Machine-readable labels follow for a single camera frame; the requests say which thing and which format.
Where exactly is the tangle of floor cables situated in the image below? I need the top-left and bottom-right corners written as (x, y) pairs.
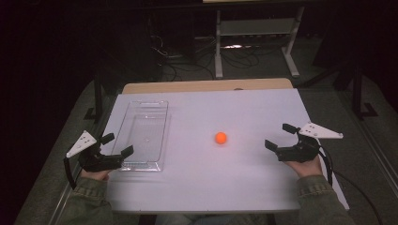
top-left (149, 33), bottom-right (261, 83)

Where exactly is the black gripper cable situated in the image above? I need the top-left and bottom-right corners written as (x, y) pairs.
top-left (316, 144), bottom-right (385, 225)
top-left (63, 157), bottom-right (83, 191)

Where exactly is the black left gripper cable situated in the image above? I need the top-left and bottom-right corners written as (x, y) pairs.
top-left (63, 157), bottom-right (83, 191)

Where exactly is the person's left hand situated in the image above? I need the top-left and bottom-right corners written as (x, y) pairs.
top-left (80, 168), bottom-right (112, 182)

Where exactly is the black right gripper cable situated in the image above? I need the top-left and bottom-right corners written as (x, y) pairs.
top-left (316, 144), bottom-right (385, 225)

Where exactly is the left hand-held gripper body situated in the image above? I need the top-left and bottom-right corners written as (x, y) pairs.
top-left (65, 130), bottom-right (125, 173)

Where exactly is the wooden table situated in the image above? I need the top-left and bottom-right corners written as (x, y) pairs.
top-left (121, 77), bottom-right (294, 96)

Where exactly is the orange ball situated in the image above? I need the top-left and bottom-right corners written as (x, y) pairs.
top-left (214, 131), bottom-right (228, 145)

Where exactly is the black metal stand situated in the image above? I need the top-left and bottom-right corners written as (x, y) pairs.
top-left (350, 60), bottom-right (379, 120)
top-left (83, 69), bottom-right (105, 122)

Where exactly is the person's right hand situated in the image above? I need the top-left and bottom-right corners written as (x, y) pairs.
top-left (284, 155), bottom-right (324, 179)

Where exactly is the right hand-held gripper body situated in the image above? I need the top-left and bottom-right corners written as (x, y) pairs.
top-left (276, 121), bottom-right (344, 164)

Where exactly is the clear plastic tray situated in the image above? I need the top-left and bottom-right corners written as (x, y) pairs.
top-left (110, 99), bottom-right (173, 173)

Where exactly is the white metal desk frame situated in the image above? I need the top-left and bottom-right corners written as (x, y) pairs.
top-left (213, 5), bottom-right (306, 80)

